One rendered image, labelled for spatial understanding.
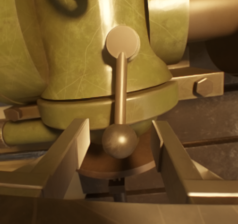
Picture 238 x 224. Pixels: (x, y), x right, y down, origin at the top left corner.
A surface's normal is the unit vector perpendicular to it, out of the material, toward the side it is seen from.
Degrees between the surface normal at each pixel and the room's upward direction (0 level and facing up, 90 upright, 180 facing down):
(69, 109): 17
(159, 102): 38
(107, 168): 90
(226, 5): 4
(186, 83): 0
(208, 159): 0
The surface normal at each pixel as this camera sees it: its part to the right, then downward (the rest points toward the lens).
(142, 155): -0.13, -0.96
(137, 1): 0.60, 0.14
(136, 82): 0.31, -0.23
